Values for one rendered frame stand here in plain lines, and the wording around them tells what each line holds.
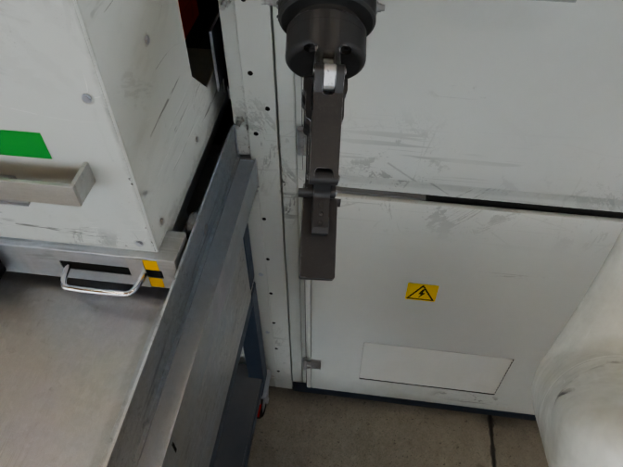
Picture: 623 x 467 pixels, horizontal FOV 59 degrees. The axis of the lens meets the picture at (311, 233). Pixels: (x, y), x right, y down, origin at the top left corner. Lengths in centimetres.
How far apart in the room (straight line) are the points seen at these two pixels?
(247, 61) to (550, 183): 50
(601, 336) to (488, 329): 69
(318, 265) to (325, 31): 20
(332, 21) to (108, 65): 21
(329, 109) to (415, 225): 55
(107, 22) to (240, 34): 28
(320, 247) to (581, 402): 23
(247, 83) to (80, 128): 32
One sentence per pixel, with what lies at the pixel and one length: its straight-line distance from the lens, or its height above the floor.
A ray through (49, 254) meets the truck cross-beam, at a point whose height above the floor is 91.
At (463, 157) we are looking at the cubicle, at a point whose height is 90.
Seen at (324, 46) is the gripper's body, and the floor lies 121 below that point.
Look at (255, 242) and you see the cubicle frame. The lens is 108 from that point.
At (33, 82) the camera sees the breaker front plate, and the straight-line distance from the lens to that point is 59.
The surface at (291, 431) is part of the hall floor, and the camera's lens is 156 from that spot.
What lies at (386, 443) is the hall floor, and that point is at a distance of 156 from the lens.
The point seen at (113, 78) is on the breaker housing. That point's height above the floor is 116.
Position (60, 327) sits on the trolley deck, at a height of 85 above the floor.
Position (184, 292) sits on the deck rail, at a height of 87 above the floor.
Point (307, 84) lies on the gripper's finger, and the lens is 50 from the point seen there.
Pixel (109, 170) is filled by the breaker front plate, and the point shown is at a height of 106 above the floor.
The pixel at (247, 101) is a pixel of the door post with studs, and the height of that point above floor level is 96.
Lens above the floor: 145
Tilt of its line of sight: 48 degrees down
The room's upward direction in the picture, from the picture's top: straight up
